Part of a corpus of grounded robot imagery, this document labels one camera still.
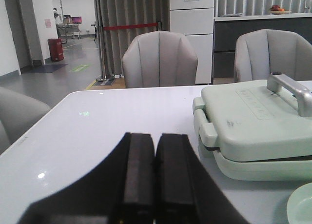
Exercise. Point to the mint green round plate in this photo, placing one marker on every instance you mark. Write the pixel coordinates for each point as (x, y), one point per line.
(299, 205)

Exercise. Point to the grey curtain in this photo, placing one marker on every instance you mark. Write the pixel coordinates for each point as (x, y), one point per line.
(118, 22)

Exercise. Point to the red trash bin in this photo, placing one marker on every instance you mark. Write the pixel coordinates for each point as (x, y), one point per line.
(55, 48)

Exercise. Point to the white refrigerator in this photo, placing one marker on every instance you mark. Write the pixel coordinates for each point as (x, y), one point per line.
(195, 19)

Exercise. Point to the grey upholstered chair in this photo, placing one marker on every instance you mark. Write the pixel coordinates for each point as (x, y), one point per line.
(264, 51)
(159, 59)

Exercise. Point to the fruit plate on counter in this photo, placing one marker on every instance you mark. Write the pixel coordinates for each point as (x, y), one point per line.
(277, 10)

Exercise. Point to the grey chair at table side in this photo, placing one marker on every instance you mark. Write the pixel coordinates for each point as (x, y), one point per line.
(18, 113)

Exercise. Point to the right grey upholstered chair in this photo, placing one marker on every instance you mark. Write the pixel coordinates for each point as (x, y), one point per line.
(264, 51)

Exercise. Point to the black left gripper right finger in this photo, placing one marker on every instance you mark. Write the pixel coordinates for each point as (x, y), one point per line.
(185, 192)

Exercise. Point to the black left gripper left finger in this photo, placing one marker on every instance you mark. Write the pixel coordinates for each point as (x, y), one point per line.
(119, 190)

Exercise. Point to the breakfast maker hinged lid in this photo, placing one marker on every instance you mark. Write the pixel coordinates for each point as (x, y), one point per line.
(255, 120)

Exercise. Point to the dark grey kitchen counter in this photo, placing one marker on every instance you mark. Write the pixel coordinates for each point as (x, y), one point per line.
(228, 30)

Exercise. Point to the mint green breakfast maker base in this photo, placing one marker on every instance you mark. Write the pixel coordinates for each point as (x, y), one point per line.
(300, 170)

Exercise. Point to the red belt stanchion barrier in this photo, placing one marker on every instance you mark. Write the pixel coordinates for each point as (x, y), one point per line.
(113, 42)

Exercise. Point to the left grey upholstered chair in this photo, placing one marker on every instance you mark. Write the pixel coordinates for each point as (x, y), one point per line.
(159, 59)

